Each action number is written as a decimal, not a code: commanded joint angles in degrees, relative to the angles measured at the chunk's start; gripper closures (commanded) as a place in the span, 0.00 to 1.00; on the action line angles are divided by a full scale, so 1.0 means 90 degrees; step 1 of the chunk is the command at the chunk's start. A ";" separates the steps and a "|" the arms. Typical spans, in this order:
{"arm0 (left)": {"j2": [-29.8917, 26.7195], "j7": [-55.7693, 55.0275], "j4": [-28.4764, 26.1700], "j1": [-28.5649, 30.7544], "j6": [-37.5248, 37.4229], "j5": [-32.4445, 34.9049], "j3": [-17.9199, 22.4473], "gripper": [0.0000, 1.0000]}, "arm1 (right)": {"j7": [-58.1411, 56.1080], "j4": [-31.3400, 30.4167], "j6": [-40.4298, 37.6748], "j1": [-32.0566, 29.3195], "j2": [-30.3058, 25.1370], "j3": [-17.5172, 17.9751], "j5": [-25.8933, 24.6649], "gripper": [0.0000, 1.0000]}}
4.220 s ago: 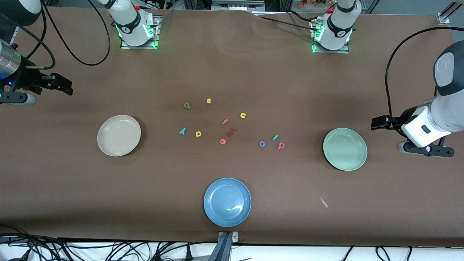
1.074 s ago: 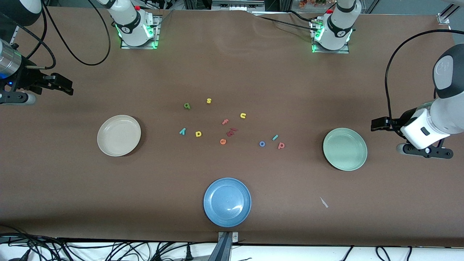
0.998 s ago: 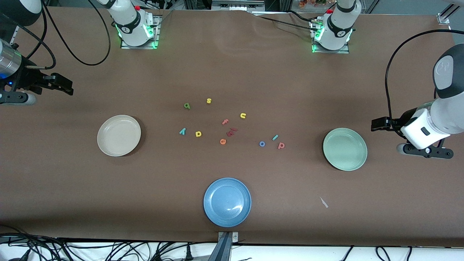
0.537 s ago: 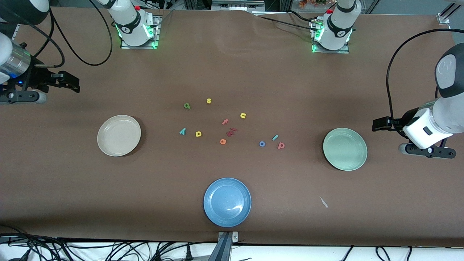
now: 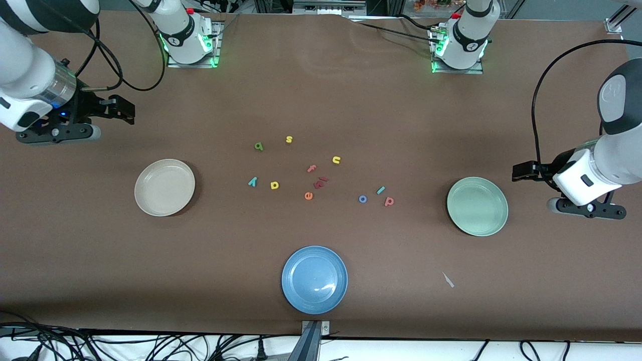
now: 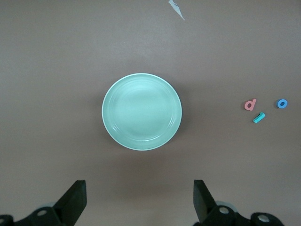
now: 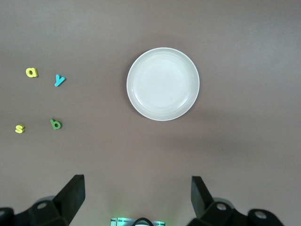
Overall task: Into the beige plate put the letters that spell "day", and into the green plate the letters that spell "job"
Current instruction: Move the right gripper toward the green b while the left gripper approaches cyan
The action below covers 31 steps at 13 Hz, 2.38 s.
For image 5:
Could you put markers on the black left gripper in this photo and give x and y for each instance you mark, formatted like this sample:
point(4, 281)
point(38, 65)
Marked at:
point(545, 170)

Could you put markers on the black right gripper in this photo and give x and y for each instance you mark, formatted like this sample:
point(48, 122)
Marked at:
point(86, 107)

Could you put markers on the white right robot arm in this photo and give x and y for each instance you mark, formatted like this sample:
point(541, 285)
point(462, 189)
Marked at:
point(25, 65)

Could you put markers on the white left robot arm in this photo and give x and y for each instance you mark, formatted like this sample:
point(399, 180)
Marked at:
point(619, 150)

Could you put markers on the pale green plate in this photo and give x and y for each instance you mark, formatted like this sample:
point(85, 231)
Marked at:
point(477, 206)

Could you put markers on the beige brown plate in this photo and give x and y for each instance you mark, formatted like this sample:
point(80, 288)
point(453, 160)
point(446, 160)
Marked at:
point(164, 187)

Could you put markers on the white paper scrap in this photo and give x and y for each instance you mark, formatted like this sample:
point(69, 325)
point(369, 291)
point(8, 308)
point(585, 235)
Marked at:
point(448, 280)

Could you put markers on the brown table cover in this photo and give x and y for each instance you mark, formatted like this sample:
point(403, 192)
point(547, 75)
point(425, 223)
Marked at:
point(351, 100)

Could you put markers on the orange decorative flowers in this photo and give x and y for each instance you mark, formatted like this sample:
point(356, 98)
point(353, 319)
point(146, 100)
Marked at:
point(431, 4)

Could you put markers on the grey equipment box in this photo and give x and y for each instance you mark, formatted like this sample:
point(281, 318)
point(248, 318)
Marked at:
point(328, 7)

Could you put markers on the blue plate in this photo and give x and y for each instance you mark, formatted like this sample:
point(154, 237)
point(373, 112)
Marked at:
point(314, 280)

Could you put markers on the black power plug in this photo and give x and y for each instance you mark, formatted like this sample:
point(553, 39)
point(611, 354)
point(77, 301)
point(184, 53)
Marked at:
point(261, 350)

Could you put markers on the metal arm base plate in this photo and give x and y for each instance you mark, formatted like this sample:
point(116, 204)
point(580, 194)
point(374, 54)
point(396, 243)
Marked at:
point(193, 65)
point(459, 71)

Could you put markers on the aluminium frame profile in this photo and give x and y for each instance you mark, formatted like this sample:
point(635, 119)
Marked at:
point(614, 22)

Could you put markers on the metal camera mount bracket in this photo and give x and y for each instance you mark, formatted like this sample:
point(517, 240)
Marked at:
point(312, 346)

